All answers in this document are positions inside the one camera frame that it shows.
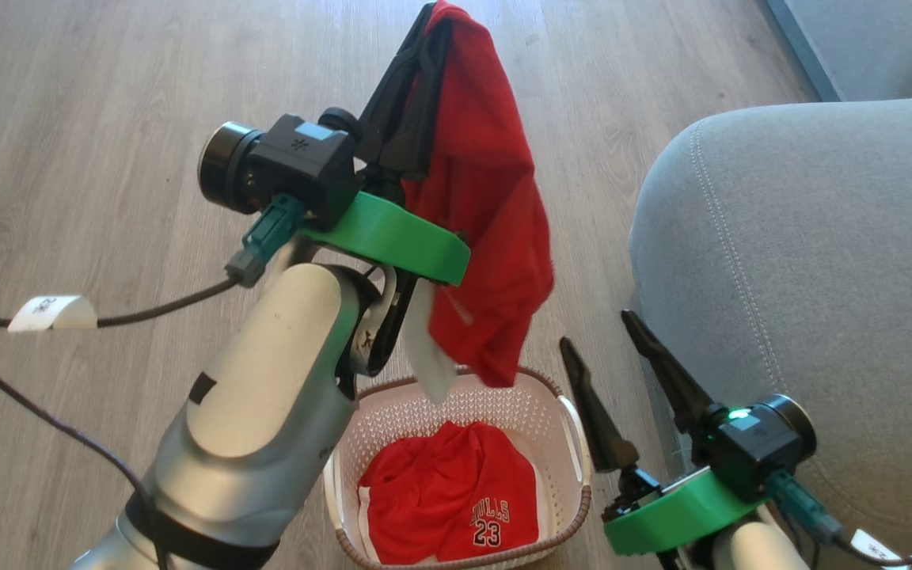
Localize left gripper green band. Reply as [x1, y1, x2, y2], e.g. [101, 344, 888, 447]
[298, 2, 471, 286]

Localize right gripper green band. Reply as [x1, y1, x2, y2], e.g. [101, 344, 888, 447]
[559, 309, 770, 557]

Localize plain red garment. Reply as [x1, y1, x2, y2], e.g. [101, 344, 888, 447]
[401, 0, 556, 405]

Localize red Bulls 23 shorts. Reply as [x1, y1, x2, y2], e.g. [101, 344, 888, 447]
[358, 420, 540, 564]

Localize white perforated laundry basket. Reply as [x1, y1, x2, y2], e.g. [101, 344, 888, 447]
[323, 366, 593, 570]

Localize grey fabric sofa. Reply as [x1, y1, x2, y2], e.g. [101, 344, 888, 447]
[629, 97, 912, 570]

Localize grey rug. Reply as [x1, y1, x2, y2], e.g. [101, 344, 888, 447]
[765, 0, 912, 102]

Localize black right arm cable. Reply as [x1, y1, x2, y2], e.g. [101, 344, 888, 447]
[765, 471, 912, 569]

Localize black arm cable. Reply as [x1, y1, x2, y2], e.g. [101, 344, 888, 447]
[765, 471, 912, 569]
[0, 194, 306, 570]

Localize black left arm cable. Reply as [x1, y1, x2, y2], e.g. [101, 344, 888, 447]
[0, 194, 306, 570]

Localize white right cable tag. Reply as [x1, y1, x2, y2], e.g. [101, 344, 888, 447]
[850, 529, 912, 570]

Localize white cable tag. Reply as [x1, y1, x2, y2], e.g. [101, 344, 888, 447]
[9, 295, 98, 332]
[850, 529, 912, 570]

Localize white left cable tag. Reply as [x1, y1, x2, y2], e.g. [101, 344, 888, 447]
[9, 295, 98, 332]

